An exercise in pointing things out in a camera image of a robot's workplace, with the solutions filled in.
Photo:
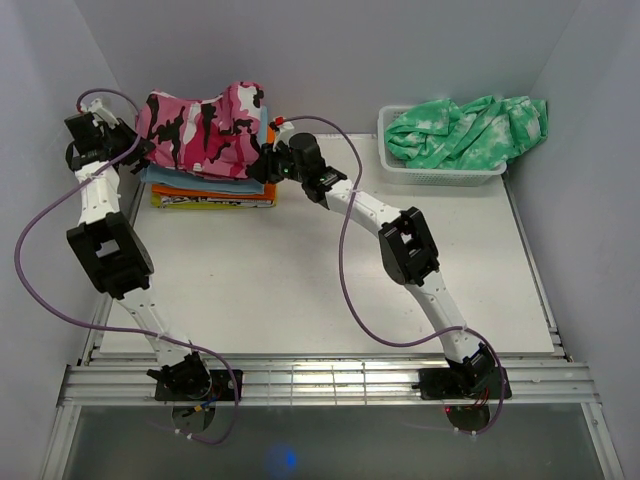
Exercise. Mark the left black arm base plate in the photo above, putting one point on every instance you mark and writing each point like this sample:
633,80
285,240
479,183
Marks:
222,388

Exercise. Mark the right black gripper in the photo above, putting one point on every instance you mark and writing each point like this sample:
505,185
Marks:
265,168

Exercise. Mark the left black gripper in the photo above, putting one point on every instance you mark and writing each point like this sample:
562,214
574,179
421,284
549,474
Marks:
130,137

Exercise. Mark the white plastic basket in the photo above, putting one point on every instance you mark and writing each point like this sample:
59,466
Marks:
396,172

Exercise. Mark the orange folded trousers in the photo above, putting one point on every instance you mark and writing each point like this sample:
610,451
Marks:
173,183

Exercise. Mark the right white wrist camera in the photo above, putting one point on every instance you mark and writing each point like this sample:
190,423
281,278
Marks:
282,129

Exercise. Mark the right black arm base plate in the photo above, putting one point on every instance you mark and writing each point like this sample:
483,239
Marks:
435,387

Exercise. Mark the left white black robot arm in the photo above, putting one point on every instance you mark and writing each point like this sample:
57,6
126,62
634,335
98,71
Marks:
112,254

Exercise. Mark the yellow patterned folded trousers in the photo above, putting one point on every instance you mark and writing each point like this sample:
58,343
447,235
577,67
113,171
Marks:
201,202

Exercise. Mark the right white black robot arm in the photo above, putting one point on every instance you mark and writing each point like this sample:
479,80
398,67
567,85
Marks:
408,252

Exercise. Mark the green tie-dye trousers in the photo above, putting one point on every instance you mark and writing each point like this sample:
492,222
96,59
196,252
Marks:
477,136

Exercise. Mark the light blue folded trousers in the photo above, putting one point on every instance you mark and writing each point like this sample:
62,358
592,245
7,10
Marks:
201,145

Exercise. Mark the aluminium frame rail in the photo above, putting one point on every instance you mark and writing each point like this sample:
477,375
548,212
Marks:
348,381

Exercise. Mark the pink camouflage trousers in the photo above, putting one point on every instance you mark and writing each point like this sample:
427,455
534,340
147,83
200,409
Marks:
211,138

